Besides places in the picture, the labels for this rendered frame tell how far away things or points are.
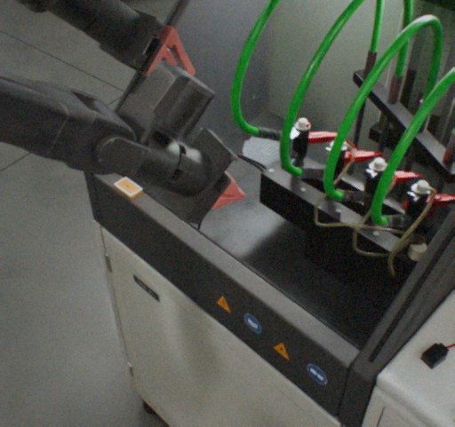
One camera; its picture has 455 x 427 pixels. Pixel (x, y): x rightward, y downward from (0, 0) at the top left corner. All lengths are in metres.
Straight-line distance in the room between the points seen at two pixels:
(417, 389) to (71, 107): 0.60
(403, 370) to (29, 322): 1.54
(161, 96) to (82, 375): 1.53
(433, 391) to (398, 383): 0.05
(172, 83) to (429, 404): 0.55
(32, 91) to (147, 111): 0.13
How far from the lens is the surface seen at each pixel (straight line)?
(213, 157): 0.71
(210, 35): 1.29
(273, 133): 1.01
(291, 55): 1.44
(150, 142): 0.63
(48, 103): 0.54
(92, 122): 0.56
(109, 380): 2.03
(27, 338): 2.18
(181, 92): 0.62
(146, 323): 1.46
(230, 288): 1.03
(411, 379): 0.91
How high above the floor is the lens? 1.74
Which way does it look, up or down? 44 degrees down
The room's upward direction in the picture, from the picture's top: straight up
